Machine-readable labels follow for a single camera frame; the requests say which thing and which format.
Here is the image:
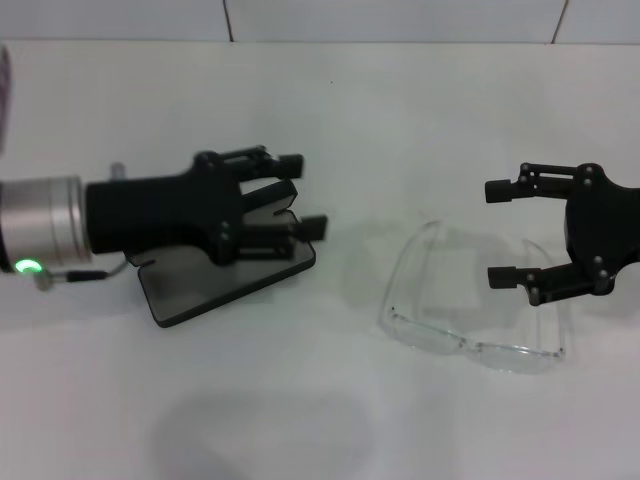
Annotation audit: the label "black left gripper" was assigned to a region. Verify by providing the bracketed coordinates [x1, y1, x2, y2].
[84, 145, 305, 266]

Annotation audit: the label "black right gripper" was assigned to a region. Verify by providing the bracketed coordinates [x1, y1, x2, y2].
[483, 162, 640, 307]

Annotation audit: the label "black glasses case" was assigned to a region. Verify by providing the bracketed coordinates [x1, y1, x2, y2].
[124, 179, 318, 330]

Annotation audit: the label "clear white glasses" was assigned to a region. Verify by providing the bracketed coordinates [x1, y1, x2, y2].
[376, 219, 569, 375]

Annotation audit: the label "black wrist cable with plug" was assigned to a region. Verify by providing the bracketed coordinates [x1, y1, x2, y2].
[33, 255, 132, 292]

